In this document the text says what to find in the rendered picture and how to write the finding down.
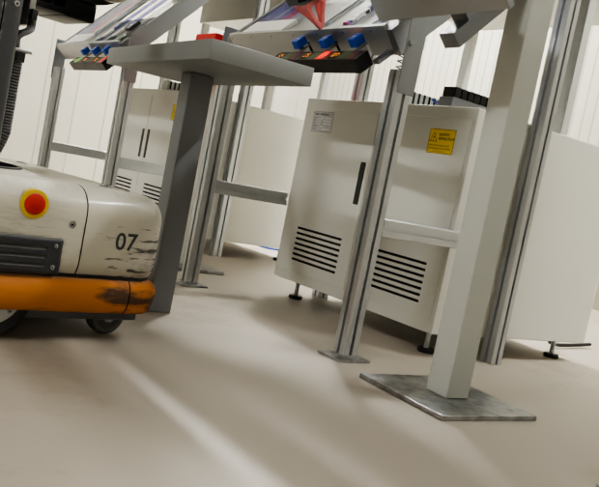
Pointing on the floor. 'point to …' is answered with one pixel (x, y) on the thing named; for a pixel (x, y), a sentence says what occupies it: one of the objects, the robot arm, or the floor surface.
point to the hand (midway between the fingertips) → (320, 24)
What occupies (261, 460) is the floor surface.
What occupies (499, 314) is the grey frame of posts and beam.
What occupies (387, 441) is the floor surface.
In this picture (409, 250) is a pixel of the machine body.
